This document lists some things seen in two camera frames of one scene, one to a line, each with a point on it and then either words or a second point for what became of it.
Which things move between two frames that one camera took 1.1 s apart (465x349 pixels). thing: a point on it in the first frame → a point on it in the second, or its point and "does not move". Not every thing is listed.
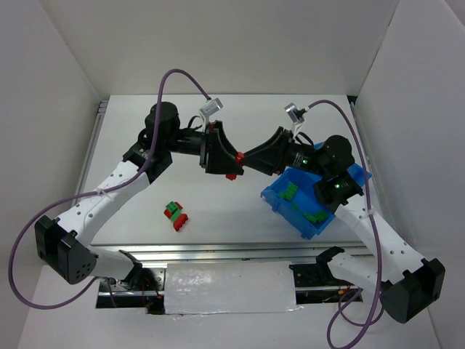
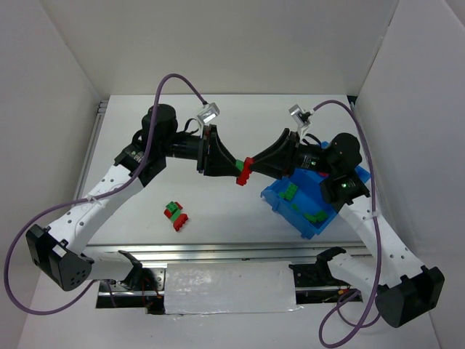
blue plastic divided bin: (292, 195) does not move
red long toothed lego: (181, 220) does not move
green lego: (290, 193) does not move
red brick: (239, 158) → (245, 171)
